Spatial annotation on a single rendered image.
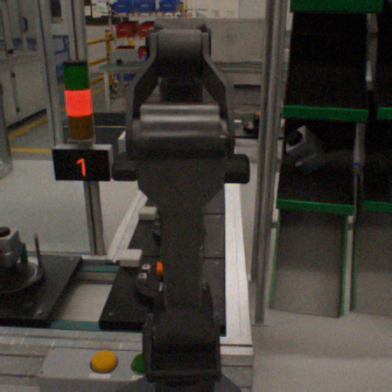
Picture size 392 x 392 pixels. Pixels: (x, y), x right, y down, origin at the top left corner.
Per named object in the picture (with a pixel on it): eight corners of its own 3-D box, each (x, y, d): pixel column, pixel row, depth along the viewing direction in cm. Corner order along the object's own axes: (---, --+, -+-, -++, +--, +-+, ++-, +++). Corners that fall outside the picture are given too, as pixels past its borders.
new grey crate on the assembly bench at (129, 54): (130, 64, 602) (130, 51, 595) (109, 64, 605) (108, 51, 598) (137, 61, 638) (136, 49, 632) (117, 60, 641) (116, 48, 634)
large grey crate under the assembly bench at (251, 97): (276, 106, 607) (276, 89, 598) (231, 104, 614) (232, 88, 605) (275, 100, 644) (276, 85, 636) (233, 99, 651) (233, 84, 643)
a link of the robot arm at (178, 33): (234, 166, 34) (238, 19, 30) (126, 167, 34) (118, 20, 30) (211, 99, 61) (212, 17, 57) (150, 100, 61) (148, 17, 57)
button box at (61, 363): (164, 409, 73) (163, 381, 71) (41, 402, 74) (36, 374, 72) (169, 377, 80) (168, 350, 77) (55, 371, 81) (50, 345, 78)
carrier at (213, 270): (225, 334, 83) (227, 277, 78) (98, 329, 84) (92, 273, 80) (225, 266, 105) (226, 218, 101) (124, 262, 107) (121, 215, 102)
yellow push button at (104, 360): (113, 376, 73) (112, 367, 72) (89, 374, 73) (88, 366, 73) (118, 359, 77) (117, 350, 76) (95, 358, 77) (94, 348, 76)
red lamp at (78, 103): (87, 115, 90) (86, 91, 88) (64, 115, 90) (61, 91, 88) (94, 110, 95) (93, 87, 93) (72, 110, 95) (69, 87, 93)
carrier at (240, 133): (285, 141, 204) (287, 114, 200) (233, 140, 206) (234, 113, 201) (279, 128, 227) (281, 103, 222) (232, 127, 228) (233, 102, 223)
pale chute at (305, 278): (340, 318, 81) (344, 315, 77) (269, 309, 84) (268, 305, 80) (346, 180, 91) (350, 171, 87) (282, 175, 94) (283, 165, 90)
